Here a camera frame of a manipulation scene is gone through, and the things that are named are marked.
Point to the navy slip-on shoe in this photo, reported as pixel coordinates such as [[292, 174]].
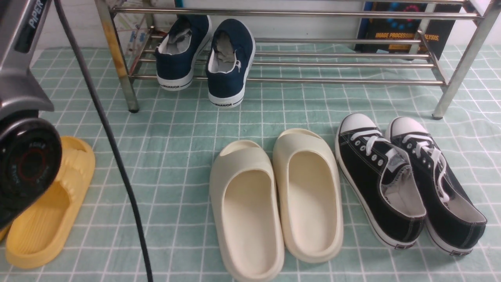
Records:
[[232, 53], [177, 52]]

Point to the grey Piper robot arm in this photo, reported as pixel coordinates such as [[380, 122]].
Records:
[[30, 146]]

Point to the stainless steel shoe rack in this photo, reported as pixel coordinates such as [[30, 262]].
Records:
[[443, 10]]

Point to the cream left slide slipper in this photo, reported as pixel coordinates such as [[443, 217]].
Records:
[[244, 202]]

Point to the cream slide slipper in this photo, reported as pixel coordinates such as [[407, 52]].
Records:
[[309, 194], [244, 202]]

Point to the cream right slide slipper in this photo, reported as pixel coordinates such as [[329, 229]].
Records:
[[309, 194]]

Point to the green checked floor cloth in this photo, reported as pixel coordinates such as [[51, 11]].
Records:
[[169, 145]]

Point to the black left canvas sneaker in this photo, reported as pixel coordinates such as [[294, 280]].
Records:
[[382, 178]]

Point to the black canvas sneaker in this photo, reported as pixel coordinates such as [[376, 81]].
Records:
[[382, 178], [454, 224]]

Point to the white patterned box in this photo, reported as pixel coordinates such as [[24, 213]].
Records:
[[132, 28]]

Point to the dark image processing book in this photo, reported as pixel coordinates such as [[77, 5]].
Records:
[[437, 31]]

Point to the black right canvas sneaker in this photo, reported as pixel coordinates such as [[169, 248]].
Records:
[[454, 224]]

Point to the yellow ribbed slipper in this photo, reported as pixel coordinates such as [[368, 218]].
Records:
[[39, 234]]

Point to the yellow slipper far left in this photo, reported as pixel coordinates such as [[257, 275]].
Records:
[[4, 232]]

